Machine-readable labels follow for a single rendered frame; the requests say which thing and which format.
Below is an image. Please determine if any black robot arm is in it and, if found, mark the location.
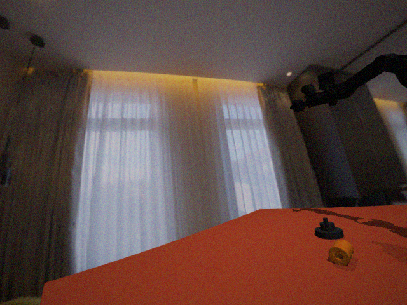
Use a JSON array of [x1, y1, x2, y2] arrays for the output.
[[301, 53, 407, 106]]

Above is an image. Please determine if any orange knob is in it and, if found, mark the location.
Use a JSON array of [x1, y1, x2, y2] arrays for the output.
[[328, 239, 354, 266]]

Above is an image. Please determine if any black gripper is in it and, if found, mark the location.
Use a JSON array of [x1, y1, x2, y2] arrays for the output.
[[290, 93, 321, 112]]

